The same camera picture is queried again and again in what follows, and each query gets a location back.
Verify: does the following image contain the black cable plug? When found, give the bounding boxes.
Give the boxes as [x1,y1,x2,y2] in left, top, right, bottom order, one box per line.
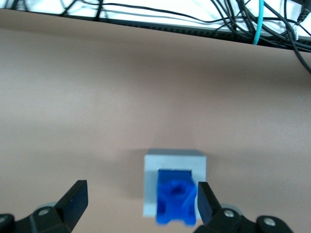
[296,6,311,24]

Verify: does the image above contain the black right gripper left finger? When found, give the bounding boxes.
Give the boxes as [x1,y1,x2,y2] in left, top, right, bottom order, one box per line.
[14,179,88,233]

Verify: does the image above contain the long thin black cable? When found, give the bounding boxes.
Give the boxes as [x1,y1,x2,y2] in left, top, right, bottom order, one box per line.
[98,1,234,25]

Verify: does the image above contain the thick black ribbed cable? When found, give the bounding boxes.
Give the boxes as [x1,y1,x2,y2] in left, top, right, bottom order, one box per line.
[283,14,311,75]

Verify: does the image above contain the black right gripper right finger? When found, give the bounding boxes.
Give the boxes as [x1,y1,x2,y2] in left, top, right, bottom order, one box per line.
[194,181,259,233]

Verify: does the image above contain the brown table cover sheet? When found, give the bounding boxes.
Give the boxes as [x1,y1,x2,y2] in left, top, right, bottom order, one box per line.
[0,8,311,233]

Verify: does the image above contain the blue plastic part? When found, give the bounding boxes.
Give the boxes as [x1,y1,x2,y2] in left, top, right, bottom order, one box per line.
[155,169,198,227]

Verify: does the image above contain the black tangled floor cable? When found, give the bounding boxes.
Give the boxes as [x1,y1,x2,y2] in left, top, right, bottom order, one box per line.
[208,0,294,44]

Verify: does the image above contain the gray cube base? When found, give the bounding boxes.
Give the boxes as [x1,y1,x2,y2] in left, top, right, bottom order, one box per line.
[143,148,207,218]

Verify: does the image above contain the teal cable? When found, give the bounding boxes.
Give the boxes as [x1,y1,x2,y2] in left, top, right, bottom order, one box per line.
[252,0,265,46]

